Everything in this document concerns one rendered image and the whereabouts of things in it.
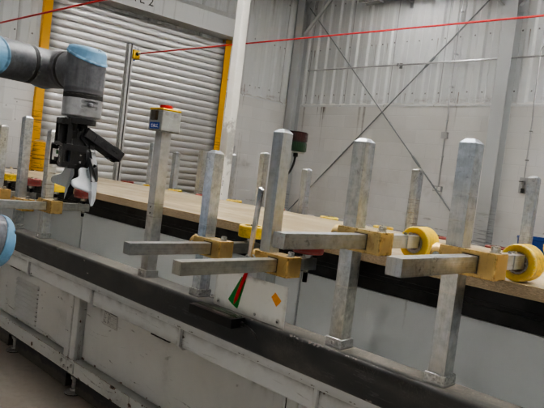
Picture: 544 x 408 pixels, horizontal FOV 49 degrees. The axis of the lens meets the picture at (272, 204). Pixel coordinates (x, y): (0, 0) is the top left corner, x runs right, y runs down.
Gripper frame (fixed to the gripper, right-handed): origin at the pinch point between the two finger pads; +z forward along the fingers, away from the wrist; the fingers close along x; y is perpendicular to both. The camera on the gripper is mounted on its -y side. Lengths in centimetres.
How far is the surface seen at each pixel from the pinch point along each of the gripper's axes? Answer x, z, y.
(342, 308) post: 52, 15, -39
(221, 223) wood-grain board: -15, 5, -54
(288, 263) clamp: 35, 8, -37
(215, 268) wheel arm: 33.0, 9.3, -17.7
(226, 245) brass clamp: 9.9, 8.1, -37.5
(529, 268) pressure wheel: 81, 0, -62
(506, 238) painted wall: -280, 40, -751
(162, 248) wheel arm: 7.8, 9.5, -19.1
